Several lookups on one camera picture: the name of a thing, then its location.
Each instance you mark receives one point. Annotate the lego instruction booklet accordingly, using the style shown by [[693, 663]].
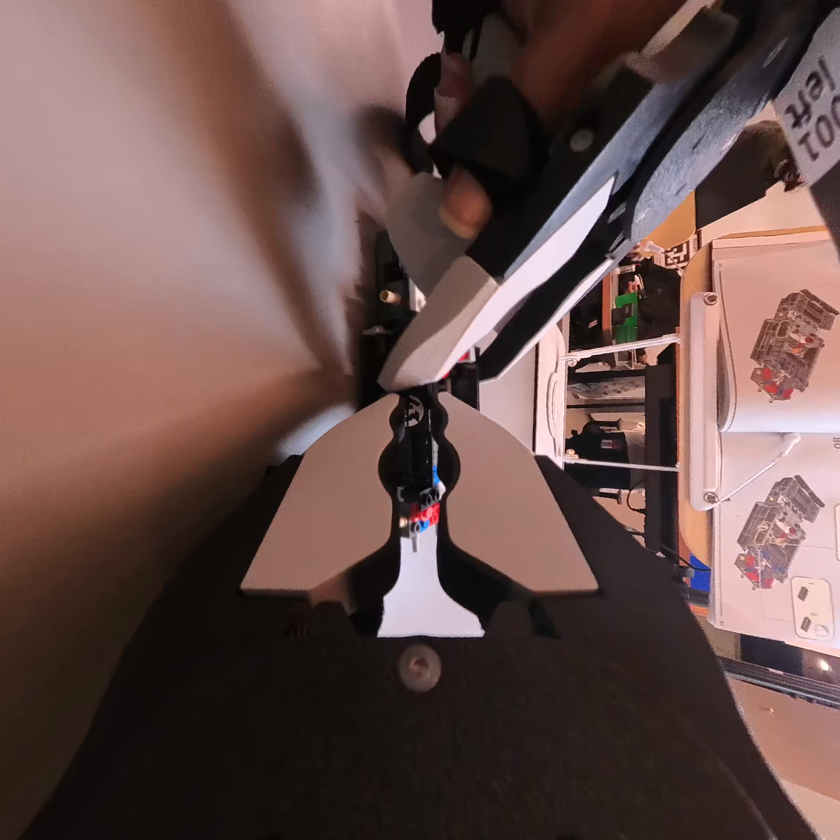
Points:
[[741, 328]]

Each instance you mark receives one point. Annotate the lego car model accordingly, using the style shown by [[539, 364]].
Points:
[[417, 453]]

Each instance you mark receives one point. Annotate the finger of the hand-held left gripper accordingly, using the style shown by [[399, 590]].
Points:
[[544, 315], [446, 321]]

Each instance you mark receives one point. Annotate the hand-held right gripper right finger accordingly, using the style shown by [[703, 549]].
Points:
[[512, 518]]

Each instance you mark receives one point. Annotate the green plastic bin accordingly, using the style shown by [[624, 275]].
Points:
[[627, 315]]

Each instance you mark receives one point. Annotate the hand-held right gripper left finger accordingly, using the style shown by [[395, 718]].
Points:
[[321, 518]]

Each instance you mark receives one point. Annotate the white book stand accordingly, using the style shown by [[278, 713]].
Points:
[[702, 394]]

